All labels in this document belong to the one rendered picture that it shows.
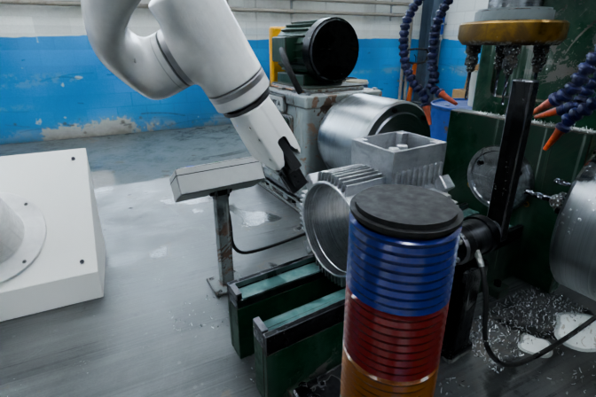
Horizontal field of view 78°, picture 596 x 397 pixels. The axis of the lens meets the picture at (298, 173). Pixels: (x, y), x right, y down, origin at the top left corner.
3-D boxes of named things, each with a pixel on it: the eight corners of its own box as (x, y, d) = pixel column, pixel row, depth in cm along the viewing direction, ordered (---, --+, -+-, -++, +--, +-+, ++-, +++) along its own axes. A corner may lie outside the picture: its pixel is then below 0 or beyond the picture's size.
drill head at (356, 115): (352, 158, 130) (356, 85, 122) (437, 191, 101) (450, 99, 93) (290, 169, 118) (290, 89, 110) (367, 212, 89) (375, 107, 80)
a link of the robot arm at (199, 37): (199, 109, 48) (262, 75, 46) (130, 10, 41) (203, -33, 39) (204, 87, 55) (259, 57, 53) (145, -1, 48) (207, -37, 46)
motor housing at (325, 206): (377, 228, 80) (383, 143, 74) (451, 272, 65) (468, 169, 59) (297, 253, 71) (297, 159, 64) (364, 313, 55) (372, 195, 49)
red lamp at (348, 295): (390, 299, 27) (396, 247, 26) (461, 355, 23) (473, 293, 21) (324, 330, 25) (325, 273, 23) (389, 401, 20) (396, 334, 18)
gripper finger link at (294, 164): (261, 124, 52) (260, 138, 57) (297, 164, 51) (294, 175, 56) (267, 119, 52) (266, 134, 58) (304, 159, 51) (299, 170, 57)
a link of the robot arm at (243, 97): (199, 94, 53) (210, 111, 55) (220, 102, 46) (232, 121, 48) (244, 62, 55) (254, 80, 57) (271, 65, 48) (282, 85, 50)
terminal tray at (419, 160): (397, 166, 72) (401, 129, 69) (443, 182, 63) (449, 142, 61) (348, 177, 66) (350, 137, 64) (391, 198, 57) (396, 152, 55)
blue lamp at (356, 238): (396, 247, 26) (402, 187, 24) (473, 293, 21) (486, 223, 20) (325, 273, 23) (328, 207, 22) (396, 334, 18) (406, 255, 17)
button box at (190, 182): (254, 186, 81) (247, 163, 81) (266, 178, 75) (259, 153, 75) (174, 203, 72) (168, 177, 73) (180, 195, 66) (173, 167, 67)
